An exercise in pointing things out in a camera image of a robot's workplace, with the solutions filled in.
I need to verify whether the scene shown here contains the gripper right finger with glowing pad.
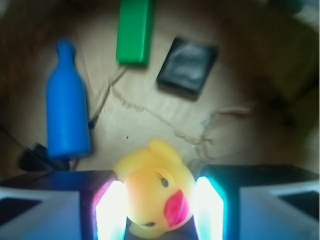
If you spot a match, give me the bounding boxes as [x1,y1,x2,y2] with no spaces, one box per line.
[193,164,320,240]

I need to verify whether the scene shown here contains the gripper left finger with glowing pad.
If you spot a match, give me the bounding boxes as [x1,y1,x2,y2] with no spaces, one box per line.
[0,170,127,240]

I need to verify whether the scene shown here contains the yellow rubber duck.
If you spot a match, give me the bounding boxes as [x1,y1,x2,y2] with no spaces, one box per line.
[113,139,196,239]

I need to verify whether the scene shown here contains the blue plastic bottle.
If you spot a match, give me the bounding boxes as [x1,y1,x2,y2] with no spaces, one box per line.
[46,39,91,159]

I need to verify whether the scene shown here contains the brown paper bag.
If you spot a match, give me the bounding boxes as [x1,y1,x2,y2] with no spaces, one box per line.
[0,0,320,179]

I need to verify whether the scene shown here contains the green rectangular block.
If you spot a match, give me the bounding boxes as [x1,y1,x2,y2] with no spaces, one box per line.
[116,0,156,66]

